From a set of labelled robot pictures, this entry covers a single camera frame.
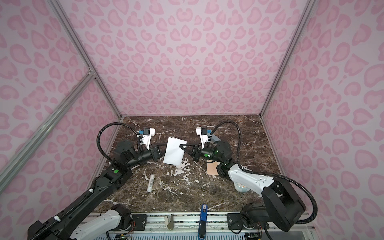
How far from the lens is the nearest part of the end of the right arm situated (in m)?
0.64

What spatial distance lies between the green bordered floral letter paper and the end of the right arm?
0.06ft

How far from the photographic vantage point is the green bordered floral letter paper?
678mm
